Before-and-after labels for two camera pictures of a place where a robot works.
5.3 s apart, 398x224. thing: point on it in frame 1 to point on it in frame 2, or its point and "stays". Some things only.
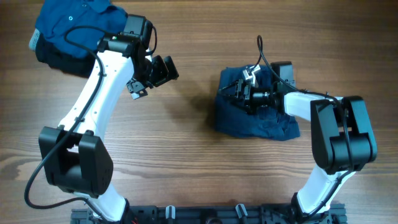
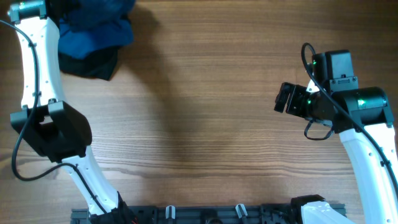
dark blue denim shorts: (231, 117) to (86, 14)
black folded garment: (79, 66) stays
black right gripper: (240, 85) to (293, 106)
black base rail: (214, 214) stays
